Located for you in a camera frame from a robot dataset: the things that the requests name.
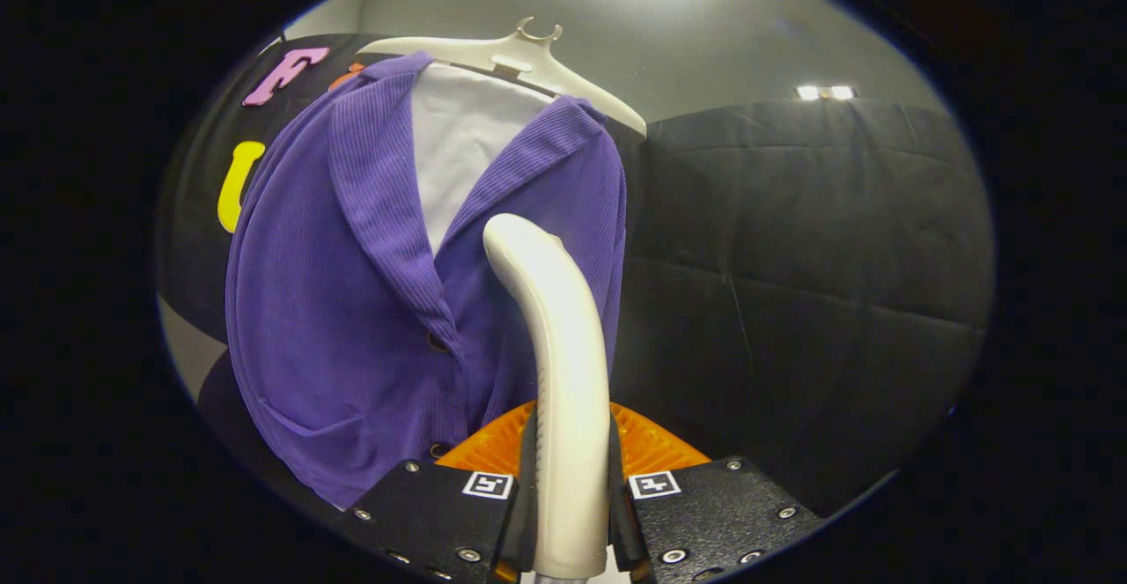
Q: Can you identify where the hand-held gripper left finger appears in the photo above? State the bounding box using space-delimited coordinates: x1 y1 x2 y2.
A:
339 401 540 584

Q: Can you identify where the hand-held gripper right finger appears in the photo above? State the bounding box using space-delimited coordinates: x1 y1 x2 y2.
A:
608 401 824 583

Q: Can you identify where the white garment steamer head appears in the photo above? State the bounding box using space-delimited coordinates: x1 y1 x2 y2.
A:
482 213 613 580

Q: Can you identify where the purple corduroy jacket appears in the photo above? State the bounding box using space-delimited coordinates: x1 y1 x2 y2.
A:
225 50 628 511

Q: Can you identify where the white shirt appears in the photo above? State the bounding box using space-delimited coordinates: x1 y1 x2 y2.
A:
409 63 556 255

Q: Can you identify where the white clothes hanger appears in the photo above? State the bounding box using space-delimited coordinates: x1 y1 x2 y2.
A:
357 17 648 137

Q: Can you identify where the grey cabinet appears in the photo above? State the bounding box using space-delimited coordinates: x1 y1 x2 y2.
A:
158 295 228 404

